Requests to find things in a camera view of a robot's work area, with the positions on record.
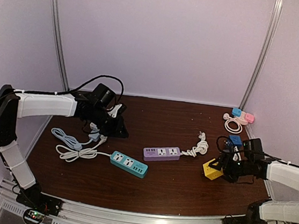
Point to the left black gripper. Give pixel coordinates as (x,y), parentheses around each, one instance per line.
(115,131)

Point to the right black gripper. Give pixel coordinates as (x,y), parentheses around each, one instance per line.
(228,159)

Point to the yellow cube socket adapter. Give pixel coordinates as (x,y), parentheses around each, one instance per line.
(210,172)

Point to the light blue power strip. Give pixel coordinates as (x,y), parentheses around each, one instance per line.
(94,135)

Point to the blue cube socket adapter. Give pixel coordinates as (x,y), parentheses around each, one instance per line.
(234,141)

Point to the teal power strip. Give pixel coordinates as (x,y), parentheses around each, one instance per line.
(128,164)

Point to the purple power strip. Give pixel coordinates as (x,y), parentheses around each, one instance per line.
(161,154)

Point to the white round travel adapter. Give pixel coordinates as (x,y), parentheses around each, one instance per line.
(93,127)

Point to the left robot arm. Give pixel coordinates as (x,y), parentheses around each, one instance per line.
(100,107)

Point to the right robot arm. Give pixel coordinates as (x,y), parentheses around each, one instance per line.
(251,160)

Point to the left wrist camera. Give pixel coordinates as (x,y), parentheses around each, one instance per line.
(117,110)

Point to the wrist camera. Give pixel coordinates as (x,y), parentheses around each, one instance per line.
(117,110)
(237,156)

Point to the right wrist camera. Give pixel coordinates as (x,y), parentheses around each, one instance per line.
(237,156)

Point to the right aluminium frame post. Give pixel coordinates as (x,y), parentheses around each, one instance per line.
(272,26)

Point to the aluminium frame post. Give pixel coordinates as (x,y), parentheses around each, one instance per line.
(272,26)
(58,43)

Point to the left aluminium frame post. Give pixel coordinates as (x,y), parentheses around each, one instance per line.
(58,43)

